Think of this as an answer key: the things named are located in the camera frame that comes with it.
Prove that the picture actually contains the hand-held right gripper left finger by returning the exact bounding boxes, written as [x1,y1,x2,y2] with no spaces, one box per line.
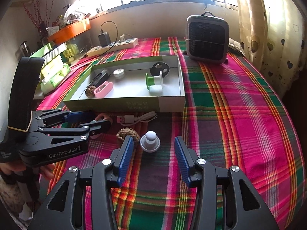
[28,135,134,230]

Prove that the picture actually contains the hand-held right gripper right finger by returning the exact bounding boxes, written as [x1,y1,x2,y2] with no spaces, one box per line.
[174,136,280,230]

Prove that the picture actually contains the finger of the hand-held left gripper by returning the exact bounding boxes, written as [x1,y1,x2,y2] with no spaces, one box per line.
[31,119,113,149]
[32,108,96,128]

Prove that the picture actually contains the pink plastic piece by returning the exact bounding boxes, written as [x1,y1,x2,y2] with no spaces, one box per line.
[90,113,113,139]

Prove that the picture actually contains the large brown walnut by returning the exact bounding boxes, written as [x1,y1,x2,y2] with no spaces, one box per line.
[116,128,140,146]

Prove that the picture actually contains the small brown walnut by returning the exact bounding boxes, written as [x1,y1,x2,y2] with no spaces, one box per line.
[86,85,97,99]

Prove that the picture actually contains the pink oval clip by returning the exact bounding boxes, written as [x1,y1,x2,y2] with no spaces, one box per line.
[94,81,114,99]

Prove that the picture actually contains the grey white knob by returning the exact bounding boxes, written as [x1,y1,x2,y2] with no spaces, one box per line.
[140,131,161,152]

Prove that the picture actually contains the green and white cardboard box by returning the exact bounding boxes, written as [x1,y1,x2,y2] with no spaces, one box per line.
[63,55,185,113]

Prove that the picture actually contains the black round disc device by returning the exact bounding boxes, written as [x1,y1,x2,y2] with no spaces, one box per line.
[150,62,170,76]

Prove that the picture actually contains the person's left hand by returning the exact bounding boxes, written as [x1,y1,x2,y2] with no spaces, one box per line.
[38,163,56,180]

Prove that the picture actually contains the green tissue packs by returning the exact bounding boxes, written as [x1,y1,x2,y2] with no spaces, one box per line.
[40,57,71,94]

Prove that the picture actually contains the black rectangular device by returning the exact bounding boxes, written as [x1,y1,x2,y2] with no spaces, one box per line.
[92,69,111,87]

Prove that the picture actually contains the yellow green jar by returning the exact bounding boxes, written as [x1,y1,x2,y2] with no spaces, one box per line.
[66,48,79,61]

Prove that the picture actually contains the green and white spool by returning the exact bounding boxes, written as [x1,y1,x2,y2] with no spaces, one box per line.
[145,72,166,93]

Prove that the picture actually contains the red flower branches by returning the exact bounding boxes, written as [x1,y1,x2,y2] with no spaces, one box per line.
[21,0,46,33]

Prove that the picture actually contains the plaid blanket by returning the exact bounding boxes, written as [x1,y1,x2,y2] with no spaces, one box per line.
[36,36,301,230]

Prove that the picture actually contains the orange tray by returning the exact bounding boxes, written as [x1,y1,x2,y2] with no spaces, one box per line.
[47,19,92,45]

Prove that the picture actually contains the black charger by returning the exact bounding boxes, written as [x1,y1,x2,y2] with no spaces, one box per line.
[98,30,111,48]

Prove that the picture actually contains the white power strip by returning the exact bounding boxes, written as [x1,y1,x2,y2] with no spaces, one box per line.
[87,38,139,57]

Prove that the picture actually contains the white plastic bag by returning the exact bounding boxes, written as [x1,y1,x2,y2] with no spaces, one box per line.
[64,5,90,21]

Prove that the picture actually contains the grey portable heater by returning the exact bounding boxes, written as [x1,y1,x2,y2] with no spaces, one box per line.
[185,14,231,65]

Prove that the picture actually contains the patterned pillow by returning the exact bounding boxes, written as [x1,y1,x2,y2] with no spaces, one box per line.
[228,38,246,57]

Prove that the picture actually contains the heart patterned curtain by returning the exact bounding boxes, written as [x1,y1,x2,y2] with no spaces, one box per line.
[236,0,307,96]

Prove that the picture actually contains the white cable with pink plug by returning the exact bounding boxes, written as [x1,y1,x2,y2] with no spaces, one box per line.
[116,111,159,127]

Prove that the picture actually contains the black charger cable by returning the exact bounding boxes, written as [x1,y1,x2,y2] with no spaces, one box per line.
[100,21,118,53]

